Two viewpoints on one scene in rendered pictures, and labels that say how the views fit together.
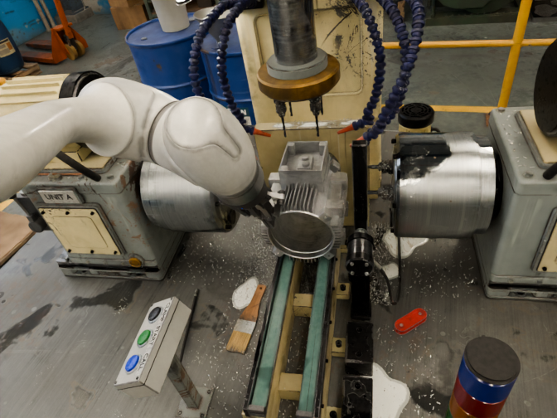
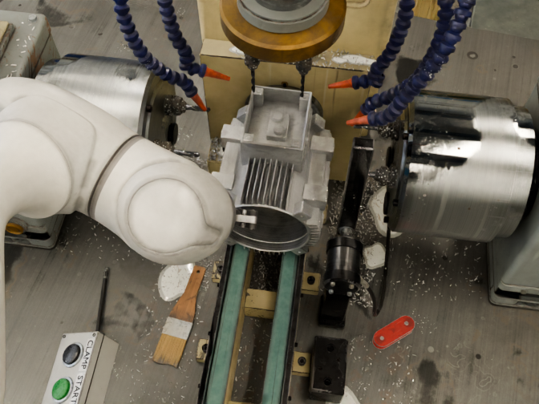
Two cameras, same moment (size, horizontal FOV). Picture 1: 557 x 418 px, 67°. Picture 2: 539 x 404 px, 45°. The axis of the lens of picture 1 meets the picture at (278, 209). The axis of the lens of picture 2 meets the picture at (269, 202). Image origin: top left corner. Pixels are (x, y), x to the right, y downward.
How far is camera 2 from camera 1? 0.32 m
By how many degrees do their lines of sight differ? 19
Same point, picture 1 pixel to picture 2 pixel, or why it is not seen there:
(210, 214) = not seen: hidden behind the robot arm
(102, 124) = (30, 197)
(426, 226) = (432, 230)
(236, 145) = (217, 230)
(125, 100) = (60, 158)
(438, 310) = (429, 317)
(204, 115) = (181, 211)
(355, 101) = (356, 17)
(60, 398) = not seen: outside the picture
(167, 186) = not seen: hidden behind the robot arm
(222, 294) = (143, 277)
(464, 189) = (489, 196)
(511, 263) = (528, 275)
